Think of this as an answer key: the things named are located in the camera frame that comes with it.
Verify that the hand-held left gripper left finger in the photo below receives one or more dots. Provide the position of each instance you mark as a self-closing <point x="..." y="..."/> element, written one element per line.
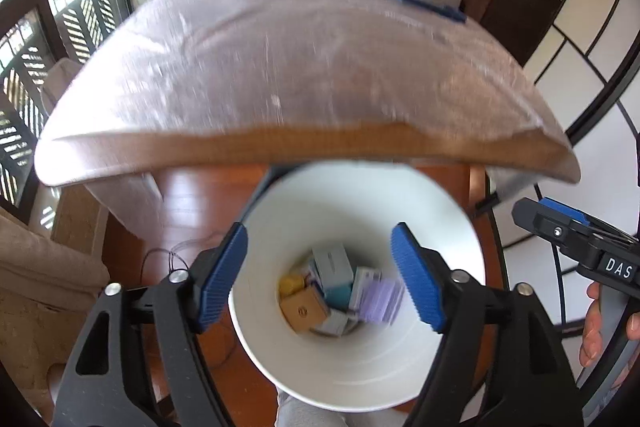
<point x="222" y="277"/>

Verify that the grey chair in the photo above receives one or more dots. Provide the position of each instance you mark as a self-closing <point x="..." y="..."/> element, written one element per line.
<point x="60" y="82"/>

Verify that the white box with teal label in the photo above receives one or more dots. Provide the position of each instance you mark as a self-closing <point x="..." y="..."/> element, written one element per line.
<point x="332" y="264"/>

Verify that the beige upholstered armchair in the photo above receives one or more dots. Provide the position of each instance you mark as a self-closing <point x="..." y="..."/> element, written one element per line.
<point x="40" y="267"/>

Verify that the purple hair roller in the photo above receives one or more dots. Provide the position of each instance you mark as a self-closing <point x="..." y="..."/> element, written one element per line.
<point x="380" y="302"/>

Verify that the dark wooden cabinet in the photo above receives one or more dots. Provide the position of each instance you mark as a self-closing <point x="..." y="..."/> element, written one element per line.
<point x="510" y="2"/>

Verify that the white trash bin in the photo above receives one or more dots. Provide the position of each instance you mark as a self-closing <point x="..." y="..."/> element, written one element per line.
<point x="350" y="217"/>

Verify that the white sliding screen door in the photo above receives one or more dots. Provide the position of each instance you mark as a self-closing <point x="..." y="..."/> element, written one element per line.
<point x="590" y="32"/>

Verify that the person's grey trousers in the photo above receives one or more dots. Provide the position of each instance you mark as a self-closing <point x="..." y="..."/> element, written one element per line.
<point x="310" y="414"/>

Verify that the small yellow jar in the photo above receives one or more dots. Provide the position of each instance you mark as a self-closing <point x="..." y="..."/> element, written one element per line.
<point x="290" y="284"/>

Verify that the gold cardboard box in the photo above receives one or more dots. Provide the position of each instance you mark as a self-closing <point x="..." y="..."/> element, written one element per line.
<point x="302" y="309"/>

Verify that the person's right hand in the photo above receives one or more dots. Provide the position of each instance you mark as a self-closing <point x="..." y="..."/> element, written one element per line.
<point x="591" y="332"/>

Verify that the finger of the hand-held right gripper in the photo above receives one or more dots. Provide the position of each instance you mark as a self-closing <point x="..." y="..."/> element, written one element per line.
<point x="565" y="207"/>
<point x="545" y="222"/>

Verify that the small white carton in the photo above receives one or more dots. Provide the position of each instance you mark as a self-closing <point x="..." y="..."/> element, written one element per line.
<point x="365" y="287"/>
<point x="331" y="324"/>

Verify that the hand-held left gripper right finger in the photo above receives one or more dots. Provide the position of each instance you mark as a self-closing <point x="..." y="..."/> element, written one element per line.
<point x="417" y="277"/>

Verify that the wooden table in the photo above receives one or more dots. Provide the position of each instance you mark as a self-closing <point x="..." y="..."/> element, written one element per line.
<point x="350" y="149"/>

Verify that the tablet in dark blue case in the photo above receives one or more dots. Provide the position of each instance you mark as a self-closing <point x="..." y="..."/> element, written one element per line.
<point x="430" y="7"/>

